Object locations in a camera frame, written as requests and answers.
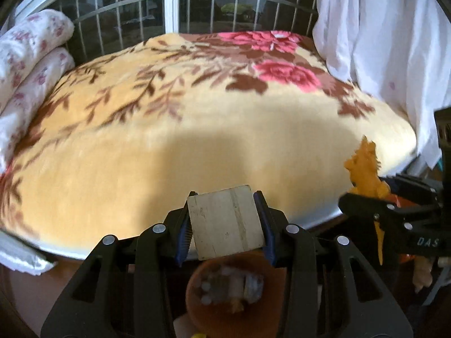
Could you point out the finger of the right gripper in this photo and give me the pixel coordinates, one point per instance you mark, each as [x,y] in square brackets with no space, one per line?
[366,205]

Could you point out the orange trash bin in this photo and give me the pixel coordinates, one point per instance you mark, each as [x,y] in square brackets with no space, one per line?
[238,295]

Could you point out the colourful toy snack bag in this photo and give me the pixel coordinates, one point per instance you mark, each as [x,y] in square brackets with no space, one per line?
[363,169]

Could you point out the floral plush blanket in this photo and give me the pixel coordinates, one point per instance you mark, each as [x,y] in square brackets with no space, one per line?
[123,139]

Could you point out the wooden block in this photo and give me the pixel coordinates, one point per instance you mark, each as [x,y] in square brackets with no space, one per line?
[225,222]

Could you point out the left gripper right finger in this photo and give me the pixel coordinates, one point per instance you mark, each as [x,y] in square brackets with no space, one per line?
[330,289]

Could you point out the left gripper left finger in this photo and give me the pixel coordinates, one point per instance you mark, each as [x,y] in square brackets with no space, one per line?
[127,288]

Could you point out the white curtain right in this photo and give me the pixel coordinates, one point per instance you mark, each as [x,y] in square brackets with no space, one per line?
[395,50]

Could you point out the window with metal bars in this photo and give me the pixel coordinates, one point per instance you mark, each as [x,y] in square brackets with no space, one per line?
[106,26]

